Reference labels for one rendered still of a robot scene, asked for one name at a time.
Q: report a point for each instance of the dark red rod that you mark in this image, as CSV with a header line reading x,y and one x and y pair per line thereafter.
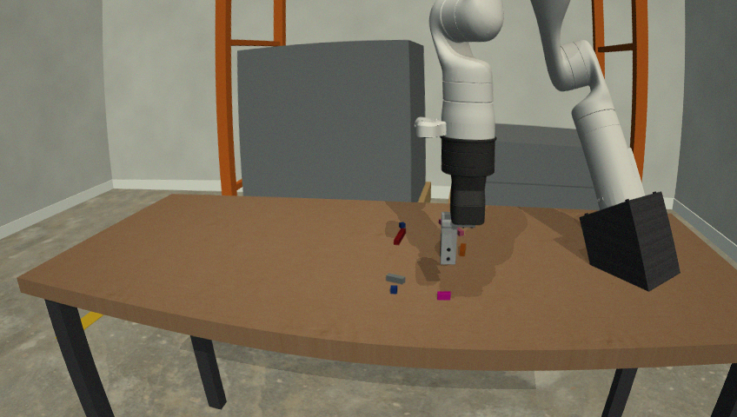
x,y
399,236

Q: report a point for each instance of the grey rod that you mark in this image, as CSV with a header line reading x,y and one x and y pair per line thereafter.
x,y
395,278

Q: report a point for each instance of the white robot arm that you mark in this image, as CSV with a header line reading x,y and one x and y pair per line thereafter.
x,y
454,23

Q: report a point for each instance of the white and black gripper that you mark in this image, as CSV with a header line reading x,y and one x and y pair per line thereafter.
x,y
468,138

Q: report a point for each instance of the pink rod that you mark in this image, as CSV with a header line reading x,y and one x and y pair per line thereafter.
x,y
460,231

